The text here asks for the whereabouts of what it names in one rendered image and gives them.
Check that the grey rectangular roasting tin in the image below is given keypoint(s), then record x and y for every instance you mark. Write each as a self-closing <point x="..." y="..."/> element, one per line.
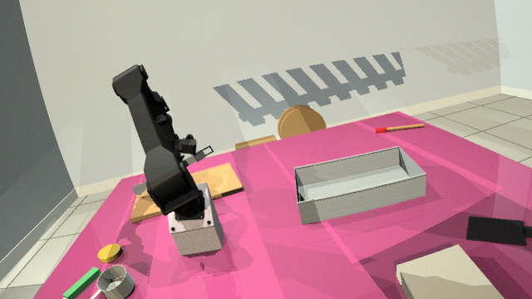
<point x="356" y="184"/>

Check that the grey spatula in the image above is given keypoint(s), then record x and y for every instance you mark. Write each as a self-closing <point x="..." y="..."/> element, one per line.
<point x="497" y="230"/>

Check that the yellow flat disc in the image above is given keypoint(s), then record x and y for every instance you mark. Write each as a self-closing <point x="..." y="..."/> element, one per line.
<point x="110" y="253"/>

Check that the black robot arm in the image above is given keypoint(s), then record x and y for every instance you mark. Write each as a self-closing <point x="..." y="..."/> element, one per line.
<point x="168" y="181"/>

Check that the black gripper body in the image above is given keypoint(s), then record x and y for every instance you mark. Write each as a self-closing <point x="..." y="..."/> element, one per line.
<point x="169" y="142"/>

